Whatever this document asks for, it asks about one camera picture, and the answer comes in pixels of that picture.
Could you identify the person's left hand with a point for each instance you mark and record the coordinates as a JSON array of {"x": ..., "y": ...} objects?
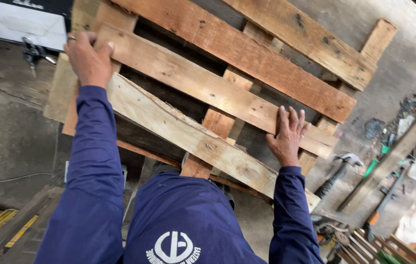
[{"x": 89, "y": 64}]

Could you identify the person's right hand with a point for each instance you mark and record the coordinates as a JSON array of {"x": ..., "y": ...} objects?
[{"x": 288, "y": 141}]

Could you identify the wooden pallet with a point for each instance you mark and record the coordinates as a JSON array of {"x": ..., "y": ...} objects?
[{"x": 208, "y": 84}]

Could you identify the bunch of keys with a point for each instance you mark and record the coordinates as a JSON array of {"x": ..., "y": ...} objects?
[{"x": 34, "y": 53}]

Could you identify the claw hammer with black grip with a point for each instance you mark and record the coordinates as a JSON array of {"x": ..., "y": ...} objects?
[{"x": 334, "y": 176}]

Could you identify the dark wooden board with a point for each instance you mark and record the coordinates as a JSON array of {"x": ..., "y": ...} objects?
[{"x": 13, "y": 75}]

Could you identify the small green cup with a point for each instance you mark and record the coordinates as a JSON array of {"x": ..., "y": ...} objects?
[{"x": 386, "y": 149}]

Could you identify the angle grinder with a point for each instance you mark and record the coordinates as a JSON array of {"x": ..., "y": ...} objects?
[{"x": 331, "y": 231}]

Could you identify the long wooden beam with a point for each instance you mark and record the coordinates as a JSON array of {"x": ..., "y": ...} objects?
[{"x": 387, "y": 161}]

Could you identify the long tool with orange grip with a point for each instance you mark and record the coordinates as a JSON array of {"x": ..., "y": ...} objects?
[{"x": 375, "y": 216}]

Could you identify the heap of small scrap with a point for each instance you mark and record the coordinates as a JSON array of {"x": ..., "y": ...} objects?
[{"x": 404, "y": 117}]

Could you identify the person's blue shirt torso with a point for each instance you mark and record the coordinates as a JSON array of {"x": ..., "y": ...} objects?
[{"x": 189, "y": 220}]

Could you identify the wooden slat rack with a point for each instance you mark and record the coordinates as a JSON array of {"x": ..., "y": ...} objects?
[{"x": 373, "y": 249}]

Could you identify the white sack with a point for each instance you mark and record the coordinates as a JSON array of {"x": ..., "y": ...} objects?
[{"x": 415, "y": 218}]

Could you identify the dark metal frame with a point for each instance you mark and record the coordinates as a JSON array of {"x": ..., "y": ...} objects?
[{"x": 13, "y": 227}]

